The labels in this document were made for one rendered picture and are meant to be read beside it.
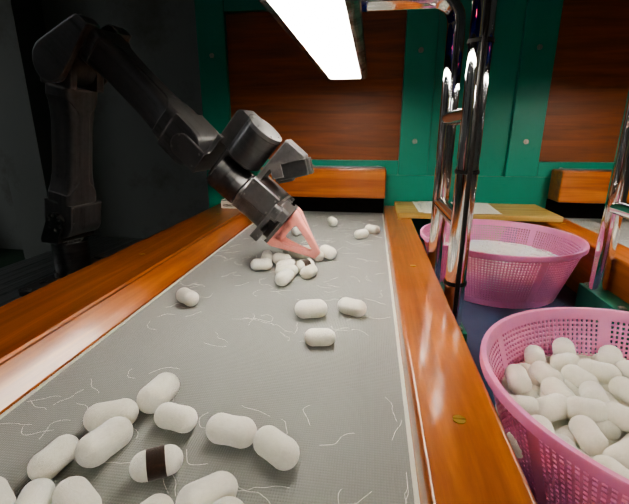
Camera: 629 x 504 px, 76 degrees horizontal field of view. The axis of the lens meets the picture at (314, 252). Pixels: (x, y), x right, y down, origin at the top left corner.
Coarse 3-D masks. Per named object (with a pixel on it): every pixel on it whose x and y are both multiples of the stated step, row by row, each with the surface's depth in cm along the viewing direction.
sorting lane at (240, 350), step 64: (256, 256) 68; (384, 256) 68; (128, 320) 45; (192, 320) 45; (256, 320) 45; (320, 320) 45; (384, 320) 45; (64, 384) 34; (128, 384) 34; (192, 384) 34; (256, 384) 34; (320, 384) 34; (384, 384) 34; (0, 448) 27; (128, 448) 27; (192, 448) 27; (320, 448) 27; (384, 448) 27
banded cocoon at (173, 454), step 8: (168, 448) 25; (176, 448) 25; (136, 456) 24; (144, 456) 24; (168, 456) 24; (176, 456) 24; (136, 464) 24; (144, 464) 24; (168, 464) 24; (176, 464) 24; (136, 472) 24; (144, 472) 24; (168, 472) 24; (136, 480) 24; (144, 480) 24
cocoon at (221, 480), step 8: (216, 472) 23; (224, 472) 23; (200, 480) 22; (208, 480) 22; (216, 480) 22; (224, 480) 22; (232, 480) 23; (184, 488) 22; (192, 488) 22; (200, 488) 22; (208, 488) 22; (216, 488) 22; (224, 488) 22; (232, 488) 22; (184, 496) 21; (192, 496) 21; (200, 496) 21; (208, 496) 22; (216, 496) 22; (224, 496) 22
